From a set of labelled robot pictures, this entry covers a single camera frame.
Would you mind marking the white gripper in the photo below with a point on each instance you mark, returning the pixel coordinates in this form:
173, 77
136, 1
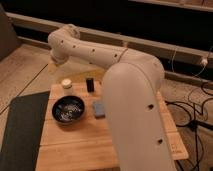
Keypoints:
57, 60

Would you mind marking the white ceramic cup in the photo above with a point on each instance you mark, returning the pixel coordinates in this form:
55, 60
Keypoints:
66, 83

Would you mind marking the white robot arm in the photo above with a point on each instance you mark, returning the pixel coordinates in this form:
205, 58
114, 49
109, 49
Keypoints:
129, 96

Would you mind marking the black ceramic bowl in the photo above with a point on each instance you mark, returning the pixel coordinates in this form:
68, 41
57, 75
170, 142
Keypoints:
68, 110

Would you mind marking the blue eraser block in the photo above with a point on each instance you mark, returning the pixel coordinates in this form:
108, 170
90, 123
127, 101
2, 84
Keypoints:
98, 109

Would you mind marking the black rectangular block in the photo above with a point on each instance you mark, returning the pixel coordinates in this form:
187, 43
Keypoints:
90, 84

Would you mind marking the dark green mat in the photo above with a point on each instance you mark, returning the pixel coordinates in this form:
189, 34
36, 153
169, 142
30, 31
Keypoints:
23, 131

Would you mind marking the wooden board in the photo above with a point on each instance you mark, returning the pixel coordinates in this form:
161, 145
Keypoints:
84, 146

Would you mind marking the white wall plug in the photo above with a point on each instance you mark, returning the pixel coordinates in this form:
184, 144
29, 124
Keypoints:
204, 61

